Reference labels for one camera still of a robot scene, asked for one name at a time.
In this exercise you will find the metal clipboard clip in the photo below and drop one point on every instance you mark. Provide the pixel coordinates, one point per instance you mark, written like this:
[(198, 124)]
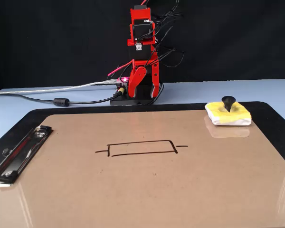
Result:
[(21, 154)]

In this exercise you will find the black marker drawing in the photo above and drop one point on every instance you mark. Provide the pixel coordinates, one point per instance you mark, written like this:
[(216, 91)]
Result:
[(108, 150)]

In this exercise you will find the black backdrop cloth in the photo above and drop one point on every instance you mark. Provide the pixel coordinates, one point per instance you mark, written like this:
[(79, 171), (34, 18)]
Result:
[(38, 35)]

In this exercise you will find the yellow white sponge black knob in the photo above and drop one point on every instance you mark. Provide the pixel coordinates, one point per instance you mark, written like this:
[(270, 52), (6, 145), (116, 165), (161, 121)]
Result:
[(228, 118)]

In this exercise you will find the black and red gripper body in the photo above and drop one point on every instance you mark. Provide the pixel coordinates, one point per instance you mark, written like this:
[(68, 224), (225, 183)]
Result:
[(140, 53)]

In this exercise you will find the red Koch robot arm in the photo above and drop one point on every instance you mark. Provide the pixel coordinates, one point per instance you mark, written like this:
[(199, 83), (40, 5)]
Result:
[(142, 16)]

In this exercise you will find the controller board with lit LED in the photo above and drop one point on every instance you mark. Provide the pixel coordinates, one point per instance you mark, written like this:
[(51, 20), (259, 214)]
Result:
[(123, 80)]

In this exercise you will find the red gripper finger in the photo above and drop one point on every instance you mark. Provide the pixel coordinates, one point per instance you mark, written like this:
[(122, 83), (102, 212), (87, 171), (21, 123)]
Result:
[(155, 76), (136, 78)]

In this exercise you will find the black clipboard with brown surface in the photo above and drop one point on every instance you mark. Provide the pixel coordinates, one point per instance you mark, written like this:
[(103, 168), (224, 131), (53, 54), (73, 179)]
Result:
[(142, 190)]

